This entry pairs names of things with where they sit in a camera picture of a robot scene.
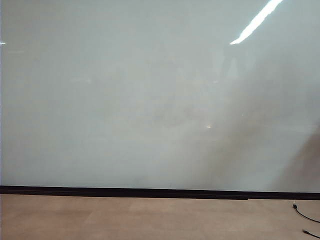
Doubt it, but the white whiteboard with black frame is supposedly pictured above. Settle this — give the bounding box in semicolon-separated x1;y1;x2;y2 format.
0;0;320;201

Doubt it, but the thin black cable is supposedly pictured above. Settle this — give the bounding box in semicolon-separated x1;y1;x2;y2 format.
302;228;320;239

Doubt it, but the black cable with plug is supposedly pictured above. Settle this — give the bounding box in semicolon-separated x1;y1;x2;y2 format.
291;199;320;224

